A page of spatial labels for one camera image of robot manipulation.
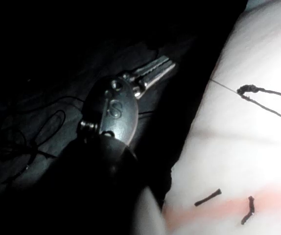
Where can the dark left arm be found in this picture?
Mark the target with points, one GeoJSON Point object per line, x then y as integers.
{"type": "Point", "coordinates": [94, 195]}

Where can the black thread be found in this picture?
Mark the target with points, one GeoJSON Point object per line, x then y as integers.
{"type": "Point", "coordinates": [250, 88]}

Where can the black stitching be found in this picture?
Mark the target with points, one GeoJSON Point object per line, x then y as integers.
{"type": "Point", "coordinates": [207, 197]}

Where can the tissue pad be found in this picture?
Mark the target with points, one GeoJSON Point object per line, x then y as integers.
{"type": "Point", "coordinates": [228, 147]}

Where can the left arm needle driver jaw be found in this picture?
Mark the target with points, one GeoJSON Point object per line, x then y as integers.
{"type": "Point", "coordinates": [157, 76]}
{"type": "Point", "coordinates": [152, 65]}

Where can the left arm needle driver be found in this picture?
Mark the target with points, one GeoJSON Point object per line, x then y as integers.
{"type": "Point", "coordinates": [118, 115]}

